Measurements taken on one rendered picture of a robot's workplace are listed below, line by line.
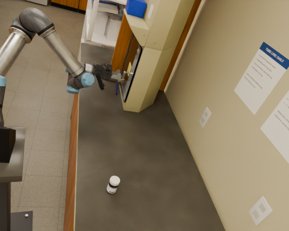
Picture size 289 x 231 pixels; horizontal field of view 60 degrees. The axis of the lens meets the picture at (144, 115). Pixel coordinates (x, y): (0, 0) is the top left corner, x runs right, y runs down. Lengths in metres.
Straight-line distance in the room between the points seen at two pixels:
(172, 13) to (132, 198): 0.98
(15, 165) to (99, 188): 0.39
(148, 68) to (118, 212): 0.86
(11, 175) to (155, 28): 1.03
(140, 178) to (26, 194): 1.23
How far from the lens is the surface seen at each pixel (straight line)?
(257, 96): 1.27
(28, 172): 2.46
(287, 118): 1.14
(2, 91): 1.24
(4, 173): 1.25
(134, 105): 1.71
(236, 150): 1.33
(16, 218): 2.20
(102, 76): 1.58
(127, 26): 1.84
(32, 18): 1.40
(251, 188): 1.25
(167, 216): 1.25
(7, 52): 1.42
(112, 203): 1.19
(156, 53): 1.54
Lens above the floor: 1.91
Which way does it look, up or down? 34 degrees down
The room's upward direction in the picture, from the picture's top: 21 degrees clockwise
